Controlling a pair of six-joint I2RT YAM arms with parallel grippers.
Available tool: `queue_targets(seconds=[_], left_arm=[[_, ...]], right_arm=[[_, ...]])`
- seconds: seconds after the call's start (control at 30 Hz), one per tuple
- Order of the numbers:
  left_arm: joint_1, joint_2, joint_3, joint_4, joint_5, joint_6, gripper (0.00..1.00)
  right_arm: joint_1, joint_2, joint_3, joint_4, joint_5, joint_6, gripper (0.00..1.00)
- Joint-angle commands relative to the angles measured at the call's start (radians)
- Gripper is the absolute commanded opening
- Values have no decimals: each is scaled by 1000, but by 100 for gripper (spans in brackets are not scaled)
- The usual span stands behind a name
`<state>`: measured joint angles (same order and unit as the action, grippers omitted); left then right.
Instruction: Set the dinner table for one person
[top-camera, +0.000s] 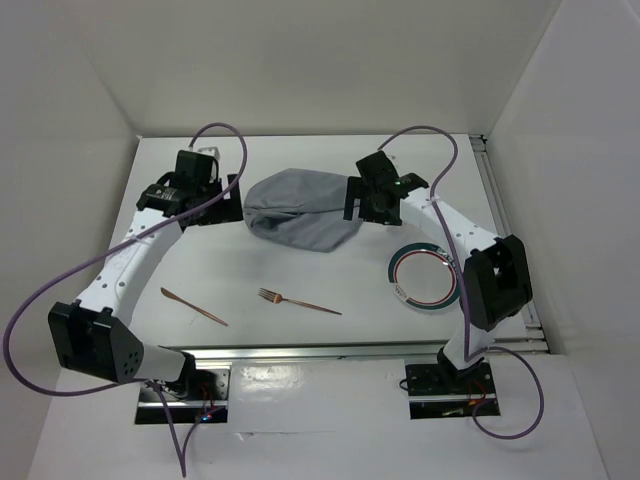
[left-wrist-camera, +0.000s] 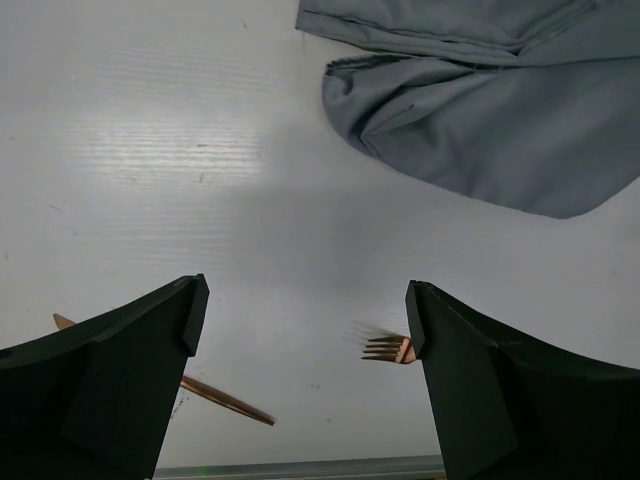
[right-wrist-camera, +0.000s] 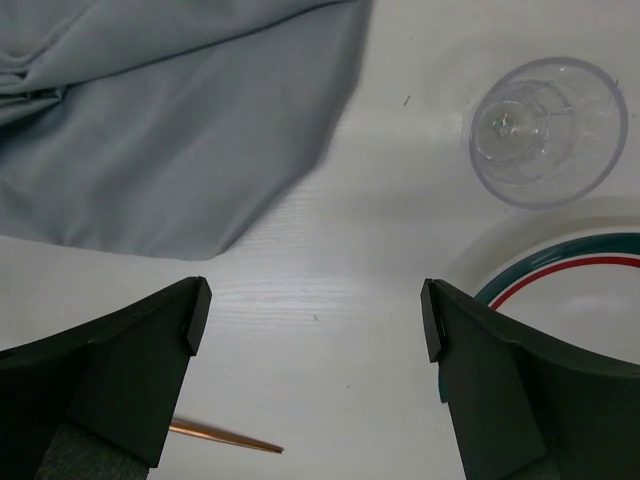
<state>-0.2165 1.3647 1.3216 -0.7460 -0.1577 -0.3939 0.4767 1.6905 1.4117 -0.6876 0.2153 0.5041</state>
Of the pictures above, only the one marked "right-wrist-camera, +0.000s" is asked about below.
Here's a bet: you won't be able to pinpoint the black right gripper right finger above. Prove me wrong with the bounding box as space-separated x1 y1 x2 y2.
421 279 639 479

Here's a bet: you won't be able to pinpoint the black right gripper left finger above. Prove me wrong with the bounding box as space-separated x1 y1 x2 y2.
1 277 212 479

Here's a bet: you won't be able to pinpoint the grey cloth placemat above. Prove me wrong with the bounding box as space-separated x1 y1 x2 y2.
1 1 372 260

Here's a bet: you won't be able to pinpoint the copper knife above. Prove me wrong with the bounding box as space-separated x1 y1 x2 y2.
169 418 284 454

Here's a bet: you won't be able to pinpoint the white plate green red rim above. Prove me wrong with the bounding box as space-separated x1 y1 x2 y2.
441 219 639 363

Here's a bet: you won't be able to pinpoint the clear plastic cup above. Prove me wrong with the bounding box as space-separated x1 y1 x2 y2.
468 57 629 210

